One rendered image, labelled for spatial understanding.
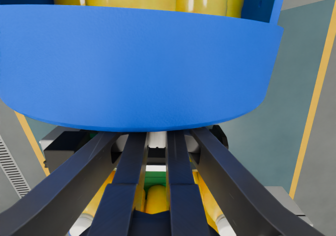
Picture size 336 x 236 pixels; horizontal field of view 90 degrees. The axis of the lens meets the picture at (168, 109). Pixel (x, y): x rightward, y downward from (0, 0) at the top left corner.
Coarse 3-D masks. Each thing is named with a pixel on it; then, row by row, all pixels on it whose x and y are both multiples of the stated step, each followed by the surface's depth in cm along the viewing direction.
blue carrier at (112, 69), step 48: (0, 0) 15; (48, 0) 22; (0, 48) 9; (48, 48) 8; (96, 48) 8; (144, 48) 8; (192, 48) 8; (240, 48) 9; (0, 96) 12; (48, 96) 9; (96, 96) 9; (144, 96) 9; (192, 96) 9; (240, 96) 11
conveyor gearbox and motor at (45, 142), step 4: (56, 128) 60; (60, 128) 60; (64, 128) 60; (68, 128) 60; (72, 128) 60; (52, 132) 57; (56, 132) 57; (60, 132) 57; (44, 136) 55; (48, 136) 55; (52, 136) 55; (56, 136) 55; (40, 140) 53; (44, 140) 53; (48, 140) 53; (52, 140) 53; (40, 144) 53; (44, 144) 53; (48, 144) 53; (44, 148) 54
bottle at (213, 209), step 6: (198, 174) 46; (204, 186) 42; (204, 192) 40; (204, 198) 39; (210, 198) 38; (204, 204) 39; (210, 204) 37; (216, 204) 36; (210, 210) 37; (216, 210) 36; (210, 216) 37; (216, 216) 36; (222, 216) 35; (216, 222) 35
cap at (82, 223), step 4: (76, 220) 33; (80, 220) 33; (84, 220) 33; (88, 220) 33; (76, 224) 32; (80, 224) 32; (84, 224) 32; (88, 224) 33; (72, 228) 32; (76, 228) 32; (80, 228) 32; (84, 228) 32; (72, 232) 32; (76, 232) 32; (80, 232) 32
